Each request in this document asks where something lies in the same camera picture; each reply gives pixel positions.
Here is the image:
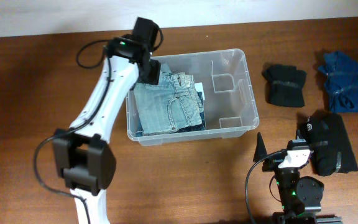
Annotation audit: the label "white label in bin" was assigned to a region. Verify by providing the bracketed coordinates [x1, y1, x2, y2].
[194, 82, 205, 101]

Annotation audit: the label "clear plastic storage bin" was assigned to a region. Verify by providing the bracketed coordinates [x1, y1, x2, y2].
[126, 49, 260, 146]

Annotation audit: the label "small black garment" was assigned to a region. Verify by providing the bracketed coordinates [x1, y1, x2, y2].
[262, 64, 307, 108]

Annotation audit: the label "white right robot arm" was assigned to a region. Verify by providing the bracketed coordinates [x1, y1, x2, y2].
[246, 131, 342, 224]

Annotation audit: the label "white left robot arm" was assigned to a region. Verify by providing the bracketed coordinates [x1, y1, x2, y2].
[51, 17, 163, 223]

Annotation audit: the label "large black folded garment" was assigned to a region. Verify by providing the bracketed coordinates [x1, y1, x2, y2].
[299, 113, 358, 176]

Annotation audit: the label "blue garment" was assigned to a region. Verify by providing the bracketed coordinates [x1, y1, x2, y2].
[318, 51, 358, 113]

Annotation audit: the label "light blue jeans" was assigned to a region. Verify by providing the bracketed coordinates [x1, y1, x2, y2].
[134, 63, 206, 136]

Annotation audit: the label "dark blue jeans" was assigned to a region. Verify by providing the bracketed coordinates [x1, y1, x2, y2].
[135, 92, 205, 136]

